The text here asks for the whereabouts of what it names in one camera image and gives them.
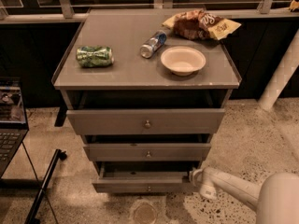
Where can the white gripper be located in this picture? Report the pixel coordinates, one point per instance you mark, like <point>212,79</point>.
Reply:
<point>207,180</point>

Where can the grey bottom drawer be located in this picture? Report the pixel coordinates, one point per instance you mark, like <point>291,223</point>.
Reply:
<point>144,176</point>

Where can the grey drawer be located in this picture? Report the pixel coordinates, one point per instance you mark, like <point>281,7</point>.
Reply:
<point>144,176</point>
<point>145,121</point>
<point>147,152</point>

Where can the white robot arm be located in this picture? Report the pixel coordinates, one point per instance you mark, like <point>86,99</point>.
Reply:
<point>275,201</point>

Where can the grey middle drawer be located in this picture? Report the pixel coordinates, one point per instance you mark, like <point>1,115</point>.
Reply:
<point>147,152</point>

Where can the grey drawer cabinet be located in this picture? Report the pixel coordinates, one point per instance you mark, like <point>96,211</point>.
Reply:
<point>133,82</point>

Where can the grey top drawer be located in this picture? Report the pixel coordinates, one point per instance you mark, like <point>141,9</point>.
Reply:
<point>145,121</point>

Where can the white paper bowl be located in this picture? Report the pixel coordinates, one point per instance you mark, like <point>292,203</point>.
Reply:
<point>183,61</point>

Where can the white diagonal pole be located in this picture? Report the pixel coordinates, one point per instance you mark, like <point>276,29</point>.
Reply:
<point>286,68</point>

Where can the blue silver soda can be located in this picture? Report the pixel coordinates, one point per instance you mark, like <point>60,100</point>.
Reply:
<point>149,47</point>

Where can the brown yellow chip bag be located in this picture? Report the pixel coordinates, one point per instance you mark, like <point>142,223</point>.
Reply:
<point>200,25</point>

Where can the crushed green soda can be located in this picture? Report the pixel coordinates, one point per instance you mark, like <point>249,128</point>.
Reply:
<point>94,56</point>

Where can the small yellow object on ledge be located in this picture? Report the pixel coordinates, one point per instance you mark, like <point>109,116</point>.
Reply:
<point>294,5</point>

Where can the black laptop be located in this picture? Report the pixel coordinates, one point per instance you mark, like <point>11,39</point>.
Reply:
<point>13,120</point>

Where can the metal window railing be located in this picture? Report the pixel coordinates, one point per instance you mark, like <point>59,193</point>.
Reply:
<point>37,11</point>

